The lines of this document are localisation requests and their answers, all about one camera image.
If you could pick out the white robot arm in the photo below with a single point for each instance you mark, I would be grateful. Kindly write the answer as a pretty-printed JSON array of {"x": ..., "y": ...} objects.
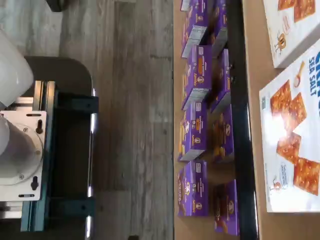
[{"x": 15, "y": 150}]

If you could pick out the purple snack box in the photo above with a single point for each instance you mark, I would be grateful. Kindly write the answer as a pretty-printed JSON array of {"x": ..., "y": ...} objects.
[
  {"x": 223, "y": 80},
  {"x": 197, "y": 70},
  {"x": 227, "y": 207},
  {"x": 195, "y": 20},
  {"x": 223, "y": 135},
  {"x": 221, "y": 20},
  {"x": 195, "y": 130},
  {"x": 195, "y": 190}
]

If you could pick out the white sea salt cracker box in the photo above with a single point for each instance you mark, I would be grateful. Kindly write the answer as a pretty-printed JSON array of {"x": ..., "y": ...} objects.
[{"x": 287, "y": 150}]

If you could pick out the white pretzel cracker box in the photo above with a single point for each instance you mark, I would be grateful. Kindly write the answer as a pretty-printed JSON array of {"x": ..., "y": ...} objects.
[{"x": 290, "y": 32}]

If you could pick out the dark rounded cart platform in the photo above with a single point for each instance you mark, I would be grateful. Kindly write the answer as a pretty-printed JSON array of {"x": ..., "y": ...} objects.
[{"x": 70, "y": 72}]

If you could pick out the black metal shelf rail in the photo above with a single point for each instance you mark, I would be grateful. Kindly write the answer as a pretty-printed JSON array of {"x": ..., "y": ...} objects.
[{"x": 241, "y": 100}]

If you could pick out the teal metal base frame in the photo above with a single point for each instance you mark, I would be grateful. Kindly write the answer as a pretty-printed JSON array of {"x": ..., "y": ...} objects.
[{"x": 72, "y": 105}]

